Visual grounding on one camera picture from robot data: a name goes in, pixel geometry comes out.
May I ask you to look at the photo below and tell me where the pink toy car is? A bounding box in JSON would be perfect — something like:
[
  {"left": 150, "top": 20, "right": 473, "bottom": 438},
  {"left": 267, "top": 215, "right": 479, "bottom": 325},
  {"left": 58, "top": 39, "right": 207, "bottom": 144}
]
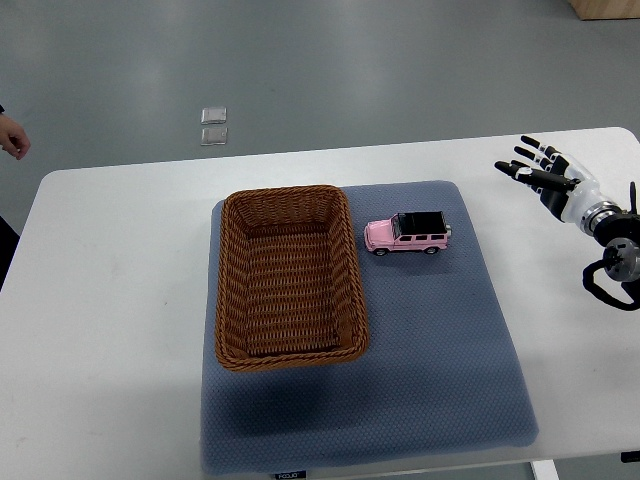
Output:
[{"left": 364, "top": 211, "right": 452, "bottom": 256}]

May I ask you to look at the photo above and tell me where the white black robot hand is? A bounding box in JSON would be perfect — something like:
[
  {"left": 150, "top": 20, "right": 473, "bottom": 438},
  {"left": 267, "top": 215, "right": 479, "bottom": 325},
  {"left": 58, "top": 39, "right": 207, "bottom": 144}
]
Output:
[{"left": 494, "top": 135, "right": 611, "bottom": 231}]

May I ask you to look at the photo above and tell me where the upper floor plate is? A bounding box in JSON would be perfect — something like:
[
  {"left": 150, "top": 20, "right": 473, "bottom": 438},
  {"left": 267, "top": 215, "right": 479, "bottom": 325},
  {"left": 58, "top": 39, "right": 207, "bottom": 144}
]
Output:
[{"left": 201, "top": 106, "right": 227, "bottom": 125}]

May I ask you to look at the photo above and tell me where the white table leg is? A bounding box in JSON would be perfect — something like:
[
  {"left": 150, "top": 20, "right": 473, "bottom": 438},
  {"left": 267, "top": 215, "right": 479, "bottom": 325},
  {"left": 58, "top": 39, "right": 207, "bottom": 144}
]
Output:
[{"left": 530, "top": 460, "right": 559, "bottom": 480}]

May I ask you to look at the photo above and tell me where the person hand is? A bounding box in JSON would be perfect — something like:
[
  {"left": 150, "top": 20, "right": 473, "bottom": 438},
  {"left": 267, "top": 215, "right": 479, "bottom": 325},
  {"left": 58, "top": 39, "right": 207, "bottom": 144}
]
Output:
[{"left": 0, "top": 113, "right": 31, "bottom": 160}]

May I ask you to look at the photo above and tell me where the wooden box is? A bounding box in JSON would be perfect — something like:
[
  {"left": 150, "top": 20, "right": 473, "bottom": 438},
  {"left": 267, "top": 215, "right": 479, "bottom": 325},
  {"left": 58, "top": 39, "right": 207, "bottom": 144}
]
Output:
[{"left": 569, "top": 0, "right": 640, "bottom": 20}]

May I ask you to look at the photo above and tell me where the lower floor plate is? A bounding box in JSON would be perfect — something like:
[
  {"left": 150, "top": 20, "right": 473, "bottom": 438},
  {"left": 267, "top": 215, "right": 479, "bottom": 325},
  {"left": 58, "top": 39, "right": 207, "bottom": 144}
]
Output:
[{"left": 201, "top": 127, "right": 228, "bottom": 146}]

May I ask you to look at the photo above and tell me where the brown wicker basket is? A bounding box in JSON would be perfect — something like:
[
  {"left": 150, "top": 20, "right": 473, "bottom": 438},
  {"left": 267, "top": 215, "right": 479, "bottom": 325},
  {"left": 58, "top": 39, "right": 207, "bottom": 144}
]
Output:
[{"left": 215, "top": 185, "right": 369, "bottom": 372}]

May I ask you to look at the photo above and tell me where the floor plate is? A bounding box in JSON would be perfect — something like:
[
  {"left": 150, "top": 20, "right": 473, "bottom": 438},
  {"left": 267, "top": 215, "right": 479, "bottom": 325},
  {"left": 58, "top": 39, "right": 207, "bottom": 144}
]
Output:
[
  {"left": 201, "top": 106, "right": 227, "bottom": 125},
  {"left": 201, "top": 127, "right": 228, "bottom": 146}
]

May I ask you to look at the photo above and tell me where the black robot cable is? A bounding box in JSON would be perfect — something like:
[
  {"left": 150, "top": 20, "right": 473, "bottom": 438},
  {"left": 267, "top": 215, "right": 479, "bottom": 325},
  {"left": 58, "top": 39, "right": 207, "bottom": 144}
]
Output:
[{"left": 581, "top": 258, "right": 640, "bottom": 312}]

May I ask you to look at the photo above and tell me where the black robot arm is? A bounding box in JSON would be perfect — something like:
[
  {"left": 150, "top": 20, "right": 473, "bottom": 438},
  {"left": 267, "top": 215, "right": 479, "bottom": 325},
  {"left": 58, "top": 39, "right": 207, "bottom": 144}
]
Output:
[{"left": 582, "top": 182, "right": 639, "bottom": 311}]

